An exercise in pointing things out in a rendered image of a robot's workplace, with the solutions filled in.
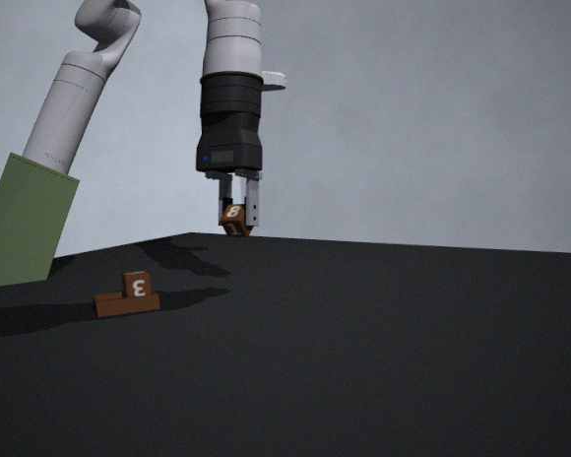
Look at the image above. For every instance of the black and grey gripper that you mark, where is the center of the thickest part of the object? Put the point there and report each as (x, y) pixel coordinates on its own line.
(232, 82)

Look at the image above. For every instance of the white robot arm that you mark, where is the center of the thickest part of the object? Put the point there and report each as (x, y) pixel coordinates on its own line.
(78, 84)

